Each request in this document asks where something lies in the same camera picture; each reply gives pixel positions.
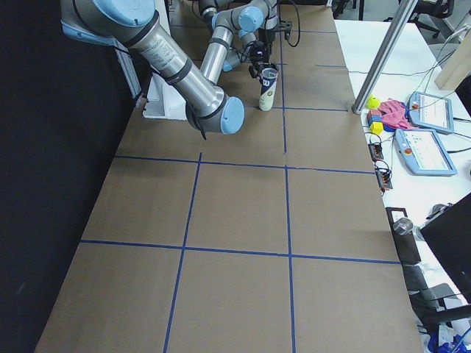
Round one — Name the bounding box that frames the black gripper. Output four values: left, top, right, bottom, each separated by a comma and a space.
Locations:
249, 40, 270, 70
258, 28, 276, 46

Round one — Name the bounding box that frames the clear tennis ball can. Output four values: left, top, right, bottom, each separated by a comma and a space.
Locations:
259, 68, 278, 111

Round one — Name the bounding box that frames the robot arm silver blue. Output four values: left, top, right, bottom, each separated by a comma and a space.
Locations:
60, 1, 279, 135
198, 1, 278, 81

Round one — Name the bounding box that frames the yellow ball on desk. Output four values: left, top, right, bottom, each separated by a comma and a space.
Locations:
365, 95, 381, 110

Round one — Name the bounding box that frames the red blue block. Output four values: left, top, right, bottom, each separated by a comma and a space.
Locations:
366, 109, 382, 126

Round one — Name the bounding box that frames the yellow cube block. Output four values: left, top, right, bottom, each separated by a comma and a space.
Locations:
369, 121, 383, 135

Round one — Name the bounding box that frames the pink cloth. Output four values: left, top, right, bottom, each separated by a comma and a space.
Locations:
379, 100, 414, 130

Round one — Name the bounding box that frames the orange black electronics board upper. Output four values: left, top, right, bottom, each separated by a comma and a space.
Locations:
367, 132, 383, 162

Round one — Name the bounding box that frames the orange black electronics board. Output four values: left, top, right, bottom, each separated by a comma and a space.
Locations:
367, 132, 383, 162
374, 160, 393, 193

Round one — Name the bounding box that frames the orange black electronics board lower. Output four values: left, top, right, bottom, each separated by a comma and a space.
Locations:
374, 160, 393, 193

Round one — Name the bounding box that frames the teach pendant upper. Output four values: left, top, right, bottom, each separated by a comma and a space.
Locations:
406, 91, 454, 135

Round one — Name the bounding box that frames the teach pendant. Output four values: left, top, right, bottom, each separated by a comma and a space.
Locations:
406, 91, 454, 135
394, 129, 457, 177

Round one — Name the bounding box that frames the teach pendant lower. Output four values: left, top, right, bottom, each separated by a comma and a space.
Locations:
394, 129, 457, 177

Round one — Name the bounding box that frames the steel cup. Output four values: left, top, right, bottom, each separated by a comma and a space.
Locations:
393, 217, 414, 236

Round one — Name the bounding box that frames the black computer monitor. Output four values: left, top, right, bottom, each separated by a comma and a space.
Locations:
421, 194, 470, 302

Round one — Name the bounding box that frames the black office chair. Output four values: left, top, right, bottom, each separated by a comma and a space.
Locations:
402, 265, 470, 327

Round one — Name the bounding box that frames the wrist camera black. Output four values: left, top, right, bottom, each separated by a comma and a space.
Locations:
273, 20, 293, 41

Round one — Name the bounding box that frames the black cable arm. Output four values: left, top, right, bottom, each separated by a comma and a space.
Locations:
279, 0, 302, 48

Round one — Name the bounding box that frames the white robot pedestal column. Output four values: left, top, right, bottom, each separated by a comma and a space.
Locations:
141, 0, 192, 121

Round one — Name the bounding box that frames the aluminium frame post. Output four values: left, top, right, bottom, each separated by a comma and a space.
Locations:
352, 0, 418, 115

